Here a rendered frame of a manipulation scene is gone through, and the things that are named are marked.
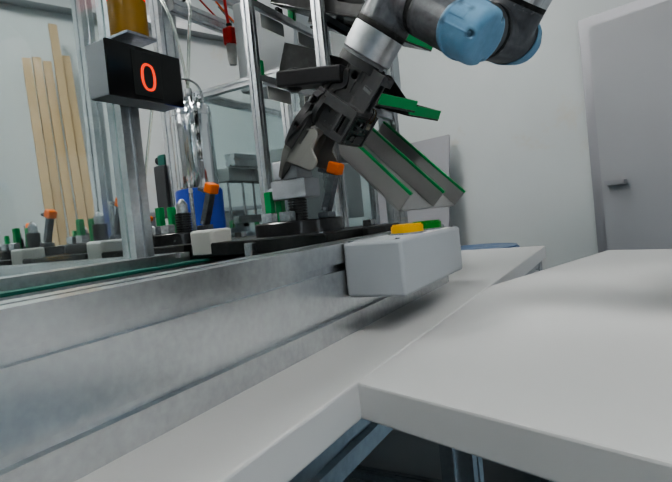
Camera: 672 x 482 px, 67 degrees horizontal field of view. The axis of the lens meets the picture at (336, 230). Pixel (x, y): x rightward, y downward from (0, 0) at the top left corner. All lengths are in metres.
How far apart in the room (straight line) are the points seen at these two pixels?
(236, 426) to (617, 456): 0.22
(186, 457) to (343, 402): 0.12
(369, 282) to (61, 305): 0.32
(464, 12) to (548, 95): 3.50
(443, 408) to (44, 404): 0.23
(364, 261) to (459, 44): 0.29
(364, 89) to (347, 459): 0.49
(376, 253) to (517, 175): 3.71
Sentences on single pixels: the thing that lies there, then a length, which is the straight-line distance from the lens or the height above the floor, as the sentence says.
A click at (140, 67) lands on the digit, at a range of 0.75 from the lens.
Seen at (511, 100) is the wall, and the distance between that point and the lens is 4.28.
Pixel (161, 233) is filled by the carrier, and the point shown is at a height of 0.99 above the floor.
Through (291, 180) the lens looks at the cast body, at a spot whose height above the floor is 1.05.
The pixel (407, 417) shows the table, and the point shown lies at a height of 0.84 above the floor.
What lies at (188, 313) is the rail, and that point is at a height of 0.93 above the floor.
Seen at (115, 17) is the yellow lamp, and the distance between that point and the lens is 0.78.
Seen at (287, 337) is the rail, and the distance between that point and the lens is 0.48.
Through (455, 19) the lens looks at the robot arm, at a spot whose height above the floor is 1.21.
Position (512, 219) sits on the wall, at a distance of 4.25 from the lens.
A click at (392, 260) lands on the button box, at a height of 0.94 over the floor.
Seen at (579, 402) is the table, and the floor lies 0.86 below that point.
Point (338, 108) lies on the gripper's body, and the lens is 0.74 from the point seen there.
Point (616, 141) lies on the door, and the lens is 3.88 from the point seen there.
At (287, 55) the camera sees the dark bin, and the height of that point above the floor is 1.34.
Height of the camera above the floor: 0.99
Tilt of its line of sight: 1 degrees down
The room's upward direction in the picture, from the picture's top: 6 degrees counter-clockwise
